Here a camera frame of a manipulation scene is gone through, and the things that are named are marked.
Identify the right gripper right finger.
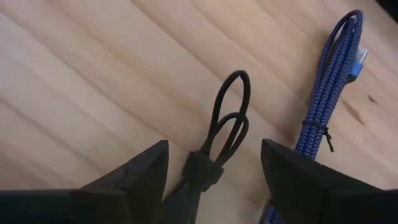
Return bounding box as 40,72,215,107
260,138,398,224

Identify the black cable bundle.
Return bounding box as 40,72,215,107
161,70,251,224

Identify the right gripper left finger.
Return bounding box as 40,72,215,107
0,139,169,224

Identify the blue braided cable bundle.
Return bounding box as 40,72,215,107
259,9,369,224

